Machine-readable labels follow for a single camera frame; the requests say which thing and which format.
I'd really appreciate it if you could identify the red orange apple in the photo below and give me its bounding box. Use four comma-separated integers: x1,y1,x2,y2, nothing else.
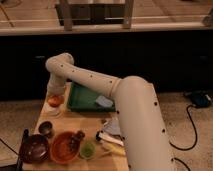
47,96,64,107

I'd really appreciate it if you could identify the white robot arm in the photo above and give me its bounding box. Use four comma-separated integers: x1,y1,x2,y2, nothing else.
45,53,176,171

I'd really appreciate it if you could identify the small metal cup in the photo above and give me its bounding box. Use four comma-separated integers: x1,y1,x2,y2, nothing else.
38,121,53,137

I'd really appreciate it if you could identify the small green cup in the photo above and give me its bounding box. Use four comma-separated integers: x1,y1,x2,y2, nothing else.
79,141,95,159

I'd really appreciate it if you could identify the green plastic tray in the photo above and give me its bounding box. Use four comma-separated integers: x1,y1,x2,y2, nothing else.
67,83,115,112

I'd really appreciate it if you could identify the blue grey sponge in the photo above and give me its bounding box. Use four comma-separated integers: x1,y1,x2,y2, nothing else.
95,95,113,108

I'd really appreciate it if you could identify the dark brown toy piece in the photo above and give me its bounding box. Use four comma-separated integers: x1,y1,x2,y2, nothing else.
69,131,85,149

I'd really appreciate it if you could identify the orange plastic bowl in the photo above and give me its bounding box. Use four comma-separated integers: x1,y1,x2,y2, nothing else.
49,131,80,165

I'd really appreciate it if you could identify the dark brown bowl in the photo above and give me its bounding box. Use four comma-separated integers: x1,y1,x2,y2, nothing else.
21,134,49,164

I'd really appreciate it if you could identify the grey cloth pouch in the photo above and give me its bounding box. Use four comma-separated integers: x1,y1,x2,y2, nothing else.
102,119,121,135

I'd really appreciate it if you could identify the yellow banana toy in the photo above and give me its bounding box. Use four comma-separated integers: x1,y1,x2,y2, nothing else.
102,143,125,156

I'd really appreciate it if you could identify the wooden chair frame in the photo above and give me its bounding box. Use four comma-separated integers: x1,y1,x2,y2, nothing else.
55,0,134,31

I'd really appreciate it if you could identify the black spoon handle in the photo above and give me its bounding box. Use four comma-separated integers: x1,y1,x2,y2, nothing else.
15,129,29,171

